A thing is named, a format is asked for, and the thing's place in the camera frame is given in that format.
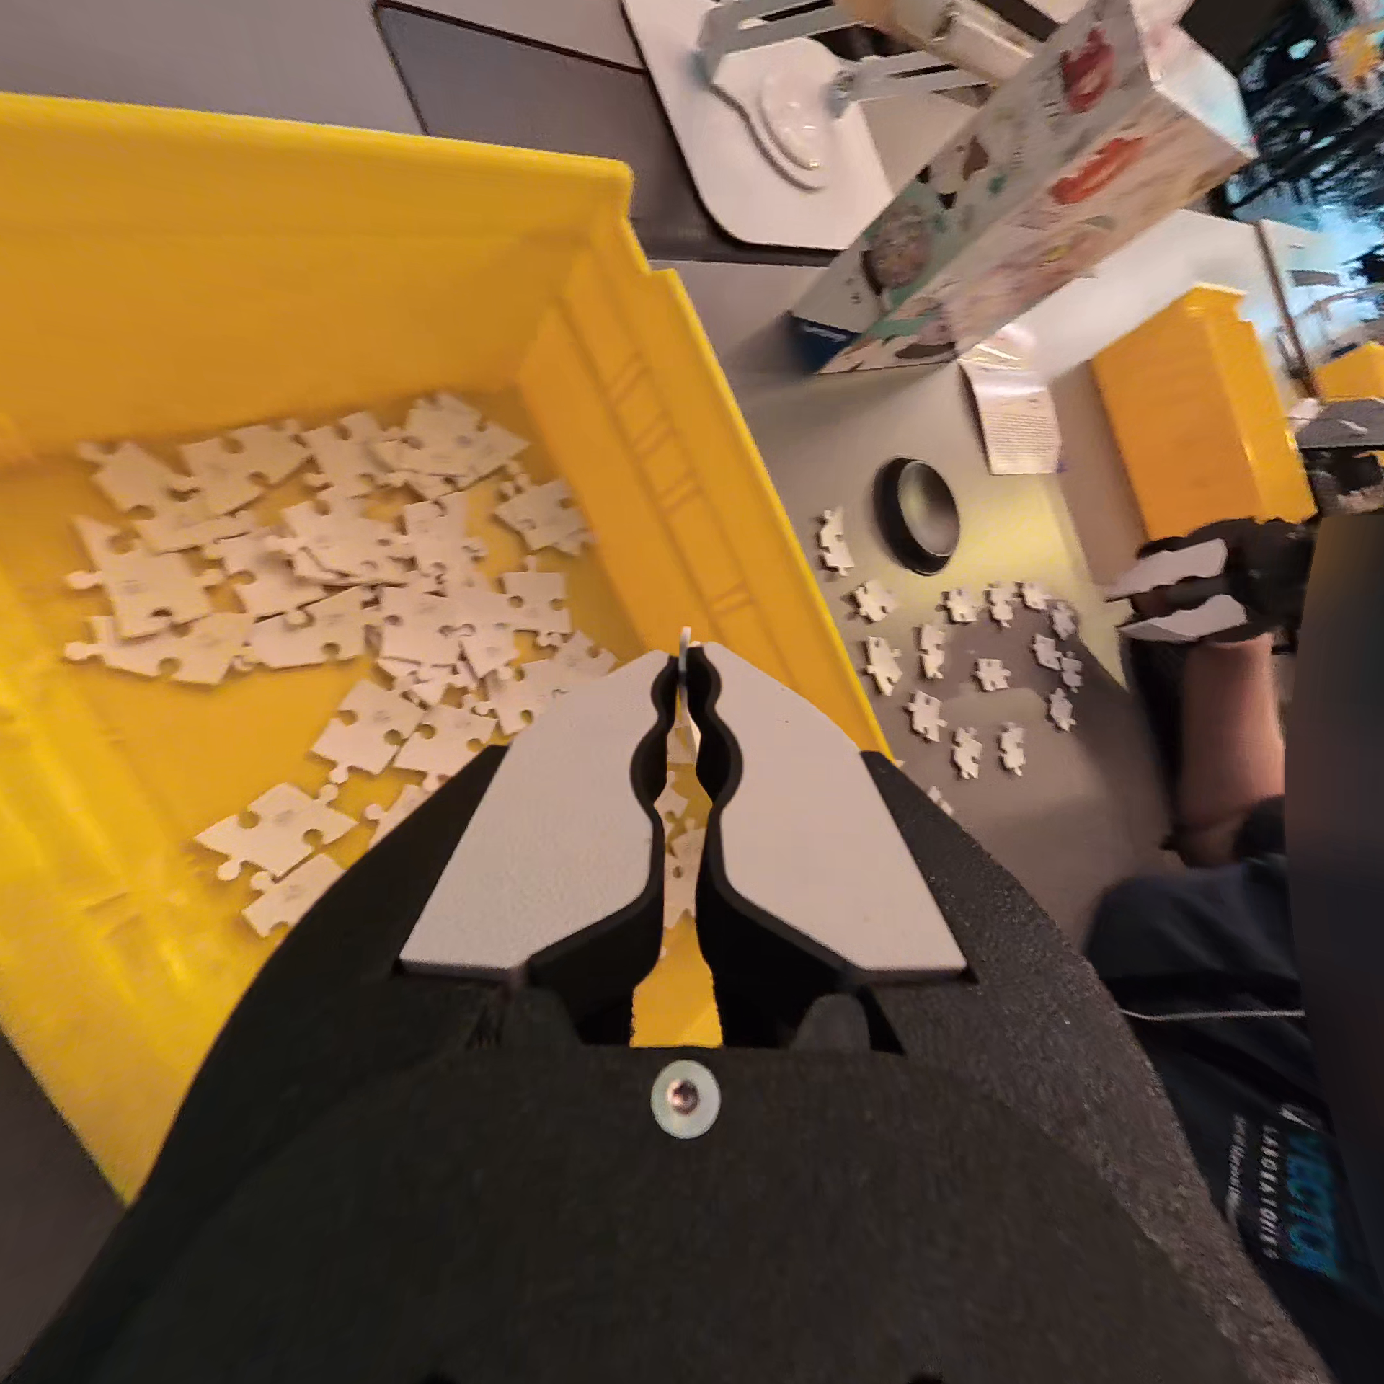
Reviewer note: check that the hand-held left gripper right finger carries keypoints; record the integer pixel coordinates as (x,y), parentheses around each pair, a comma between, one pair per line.
(833,865)

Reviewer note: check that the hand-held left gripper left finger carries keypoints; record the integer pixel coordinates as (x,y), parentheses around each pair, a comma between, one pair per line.
(541,865)

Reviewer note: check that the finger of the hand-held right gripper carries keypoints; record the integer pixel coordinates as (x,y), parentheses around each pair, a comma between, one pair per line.
(1168,568)
(1194,619)

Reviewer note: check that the spread of white jigsaw pieces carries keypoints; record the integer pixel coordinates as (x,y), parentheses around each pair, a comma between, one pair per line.
(924,715)

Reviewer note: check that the white jigsaw piece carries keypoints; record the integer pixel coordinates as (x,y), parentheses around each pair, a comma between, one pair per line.
(686,646)

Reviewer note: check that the pile of puzzle pieces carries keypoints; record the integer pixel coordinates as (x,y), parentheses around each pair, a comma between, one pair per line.
(324,541)

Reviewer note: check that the yellow plastic bin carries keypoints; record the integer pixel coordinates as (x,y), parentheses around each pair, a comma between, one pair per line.
(1202,412)
(260,239)

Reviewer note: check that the person's right forearm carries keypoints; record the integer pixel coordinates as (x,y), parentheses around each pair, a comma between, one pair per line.
(1234,736)

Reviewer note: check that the colourful puzzle box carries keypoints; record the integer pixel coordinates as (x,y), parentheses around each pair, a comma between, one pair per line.
(1038,174)

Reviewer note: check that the white printed leaflet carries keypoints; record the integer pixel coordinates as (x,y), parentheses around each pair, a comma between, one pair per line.
(1017,423)

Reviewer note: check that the white stand base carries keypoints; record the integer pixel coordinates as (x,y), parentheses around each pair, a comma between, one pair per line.
(736,109)

